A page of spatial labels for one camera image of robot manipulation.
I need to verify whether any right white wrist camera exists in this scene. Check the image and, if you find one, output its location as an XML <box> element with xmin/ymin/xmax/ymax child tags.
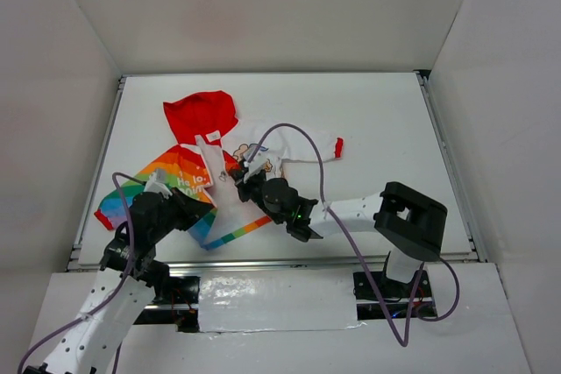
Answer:
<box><xmin>242</xmin><ymin>153</ymin><xmax>268</xmax><ymax>183</ymax></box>

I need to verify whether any white foil-taped cover panel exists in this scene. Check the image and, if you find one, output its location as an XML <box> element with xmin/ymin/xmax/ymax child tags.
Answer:
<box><xmin>198</xmin><ymin>269</ymin><xmax>359</xmax><ymax>333</ymax></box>

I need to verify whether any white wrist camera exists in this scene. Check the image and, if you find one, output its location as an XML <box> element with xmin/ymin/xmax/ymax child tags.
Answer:
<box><xmin>144</xmin><ymin>168</ymin><xmax>172</xmax><ymax>198</ymax></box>
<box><xmin>242</xmin><ymin>153</ymin><xmax>268</xmax><ymax>183</ymax></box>

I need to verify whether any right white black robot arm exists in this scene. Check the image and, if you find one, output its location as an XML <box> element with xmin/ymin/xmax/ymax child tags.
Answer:
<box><xmin>229</xmin><ymin>162</ymin><xmax>448</xmax><ymax>296</ymax></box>

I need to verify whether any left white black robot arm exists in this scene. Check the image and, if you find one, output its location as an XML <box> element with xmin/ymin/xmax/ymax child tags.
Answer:
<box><xmin>17</xmin><ymin>188</ymin><xmax>214</xmax><ymax>373</ymax></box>

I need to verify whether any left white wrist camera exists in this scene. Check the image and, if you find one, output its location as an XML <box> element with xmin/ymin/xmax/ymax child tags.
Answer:
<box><xmin>144</xmin><ymin>168</ymin><xmax>172</xmax><ymax>198</ymax></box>

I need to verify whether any rainbow hooded kids jacket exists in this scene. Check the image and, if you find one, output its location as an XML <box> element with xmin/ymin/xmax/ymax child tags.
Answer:
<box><xmin>94</xmin><ymin>91</ymin><xmax>344</xmax><ymax>251</ymax></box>

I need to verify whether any aluminium table frame rail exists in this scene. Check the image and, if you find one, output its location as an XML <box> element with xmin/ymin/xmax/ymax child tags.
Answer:
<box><xmin>65</xmin><ymin>69</ymin><xmax>488</xmax><ymax>272</ymax></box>

